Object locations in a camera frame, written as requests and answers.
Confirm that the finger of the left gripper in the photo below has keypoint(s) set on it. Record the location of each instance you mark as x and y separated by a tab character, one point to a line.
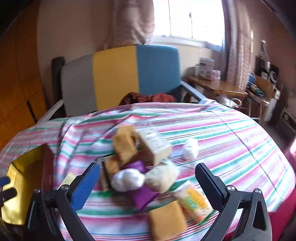
4	181
8	194

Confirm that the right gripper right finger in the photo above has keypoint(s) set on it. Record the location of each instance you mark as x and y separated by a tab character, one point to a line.
254	222

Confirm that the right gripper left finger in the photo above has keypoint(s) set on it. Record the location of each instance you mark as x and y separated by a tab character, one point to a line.
67	200

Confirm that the Weidan cracker packet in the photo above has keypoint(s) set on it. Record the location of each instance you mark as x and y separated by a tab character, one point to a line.
194	202

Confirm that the sandwich biscuit packet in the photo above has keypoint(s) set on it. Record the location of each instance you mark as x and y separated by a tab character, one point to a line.
109	166

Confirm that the yellow sponge cake block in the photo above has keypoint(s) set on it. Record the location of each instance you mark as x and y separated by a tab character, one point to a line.
167	221

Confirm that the purple snack packet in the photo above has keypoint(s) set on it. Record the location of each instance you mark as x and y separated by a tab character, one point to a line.
142	196

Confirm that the white plastic ball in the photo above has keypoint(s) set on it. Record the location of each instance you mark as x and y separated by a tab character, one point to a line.
190	148

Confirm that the cream knitted sock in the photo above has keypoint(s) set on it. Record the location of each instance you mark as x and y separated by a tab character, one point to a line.
162	177

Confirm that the beige cardboard box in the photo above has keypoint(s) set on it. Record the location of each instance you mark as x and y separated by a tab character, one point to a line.
155	146

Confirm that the gold tin box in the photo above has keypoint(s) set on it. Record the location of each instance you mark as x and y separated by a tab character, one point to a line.
33	170

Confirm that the wooden wardrobe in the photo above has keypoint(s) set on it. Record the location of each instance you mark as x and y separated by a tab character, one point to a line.
22	95

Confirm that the striped pink green bedspread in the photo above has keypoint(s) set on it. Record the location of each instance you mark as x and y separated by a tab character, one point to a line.
232	145

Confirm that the grey yellow blue headboard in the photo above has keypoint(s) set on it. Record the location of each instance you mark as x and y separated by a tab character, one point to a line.
100	80

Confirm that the cluttered metal rack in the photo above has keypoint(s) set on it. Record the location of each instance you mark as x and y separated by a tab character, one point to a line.
261	88

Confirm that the dark red cloth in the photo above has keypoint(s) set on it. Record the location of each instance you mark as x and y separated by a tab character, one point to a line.
133	97

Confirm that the wooden side table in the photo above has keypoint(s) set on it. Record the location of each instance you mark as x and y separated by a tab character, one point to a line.
213	88

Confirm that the white product box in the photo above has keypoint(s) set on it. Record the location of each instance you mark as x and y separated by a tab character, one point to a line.
206	67

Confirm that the pink striped curtain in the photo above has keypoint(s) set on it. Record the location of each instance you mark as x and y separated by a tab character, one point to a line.
132	23

